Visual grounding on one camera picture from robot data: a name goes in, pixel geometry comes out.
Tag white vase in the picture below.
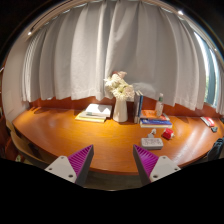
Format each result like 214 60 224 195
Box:
112 97 129 123

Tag dark bag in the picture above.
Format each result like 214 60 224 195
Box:
206 137 224 163

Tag blue flat book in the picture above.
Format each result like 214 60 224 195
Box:
139 118 173 127

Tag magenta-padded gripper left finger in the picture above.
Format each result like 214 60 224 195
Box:
42 143 95 188

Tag white flower bouquet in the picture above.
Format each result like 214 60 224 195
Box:
103 70 136 102

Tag clear bottle with green label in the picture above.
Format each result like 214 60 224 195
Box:
154 92 165 118

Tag yellow flat book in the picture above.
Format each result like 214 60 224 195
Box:
74 111 108 124

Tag red and white charger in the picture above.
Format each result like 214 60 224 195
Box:
161 127 175 141

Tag narrow white curtain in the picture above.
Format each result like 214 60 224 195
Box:
214 64 224 116

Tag wide white curtain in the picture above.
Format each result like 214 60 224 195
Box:
20 0 208 112

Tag upright blue book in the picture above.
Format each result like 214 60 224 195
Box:
137 90 145 124

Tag white flat book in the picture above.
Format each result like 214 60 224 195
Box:
85 103 113 118

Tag grey power strip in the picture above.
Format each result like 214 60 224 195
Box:
140 137 165 151

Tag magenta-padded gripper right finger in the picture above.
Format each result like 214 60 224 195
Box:
132 143 182 187

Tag white plug with cable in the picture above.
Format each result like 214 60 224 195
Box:
147 128 157 139

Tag ceiling spot lights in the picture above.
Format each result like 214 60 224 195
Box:
27 9 184 36

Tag window with grey frame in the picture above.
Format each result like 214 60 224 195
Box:
194 31 218 108

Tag upright white book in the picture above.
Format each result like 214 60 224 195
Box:
133 90 140 124

